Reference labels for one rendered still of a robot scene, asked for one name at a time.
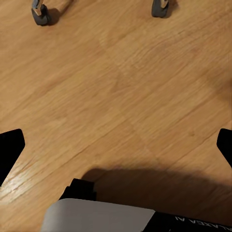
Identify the swivel chair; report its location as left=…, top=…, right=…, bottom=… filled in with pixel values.
left=31, top=0, right=169, bottom=25

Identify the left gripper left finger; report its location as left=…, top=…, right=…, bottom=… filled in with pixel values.
left=0, top=129, right=25, bottom=187

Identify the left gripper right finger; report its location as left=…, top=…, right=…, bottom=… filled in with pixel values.
left=217, top=128, right=232, bottom=167

